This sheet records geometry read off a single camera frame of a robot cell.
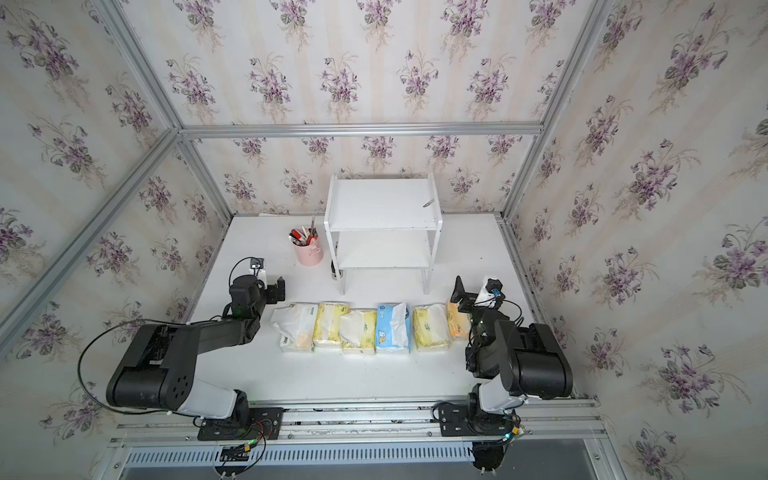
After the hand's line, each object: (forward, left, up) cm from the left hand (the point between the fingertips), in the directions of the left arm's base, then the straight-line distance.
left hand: (267, 278), depth 93 cm
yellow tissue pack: (-17, -21, -2) cm, 27 cm away
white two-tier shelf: (-1, -38, +27) cm, 46 cm away
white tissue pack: (-14, -11, -2) cm, 18 cm away
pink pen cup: (+10, -11, -1) cm, 15 cm away
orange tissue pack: (-14, -59, -3) cm, 61 cm away
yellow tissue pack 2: (-17, -30, -1) cm, 34 cm away
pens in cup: (+16, -9, +3) cm, 19 cm away
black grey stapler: (+4, -20, -6) cm, 21 cm away
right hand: (-5, -64, +7) cm, 65 cm away
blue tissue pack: (-16, -40, 0) cm, 43 cm away
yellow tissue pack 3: (-15, -51, -2) cm, 53 cm away
